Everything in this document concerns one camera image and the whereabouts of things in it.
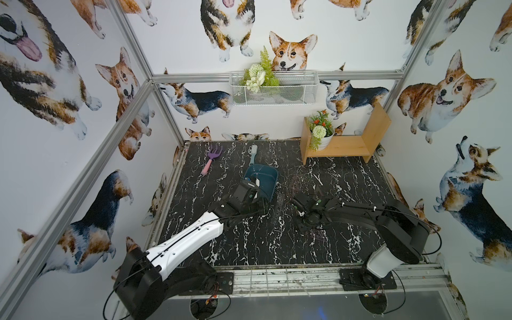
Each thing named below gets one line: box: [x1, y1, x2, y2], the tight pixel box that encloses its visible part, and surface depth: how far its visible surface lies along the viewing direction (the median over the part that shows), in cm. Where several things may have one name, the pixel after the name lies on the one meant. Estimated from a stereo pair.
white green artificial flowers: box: [240, 45, 280, 93], surface depth 82 cm
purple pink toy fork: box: [200, 145, 223, 176], surface depth 116 cm
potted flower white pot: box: [309, 125, 336, 151], surface depth 99 cm
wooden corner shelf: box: [300, 102, 392, 166], surface depth 109 cm
